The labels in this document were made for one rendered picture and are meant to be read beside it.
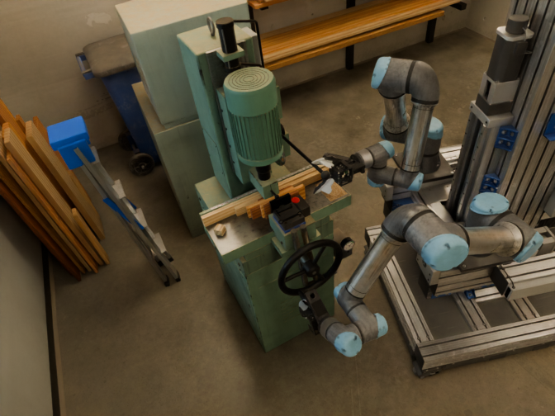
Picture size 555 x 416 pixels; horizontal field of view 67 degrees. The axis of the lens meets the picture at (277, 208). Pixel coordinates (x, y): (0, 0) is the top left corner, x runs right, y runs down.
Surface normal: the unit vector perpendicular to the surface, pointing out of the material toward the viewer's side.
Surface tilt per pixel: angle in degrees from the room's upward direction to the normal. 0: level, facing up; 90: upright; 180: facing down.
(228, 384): 0
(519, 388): 0
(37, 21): 90
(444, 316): 0
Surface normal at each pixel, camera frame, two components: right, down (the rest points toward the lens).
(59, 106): 0.42, 0.62
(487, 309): -0.10, -0.70
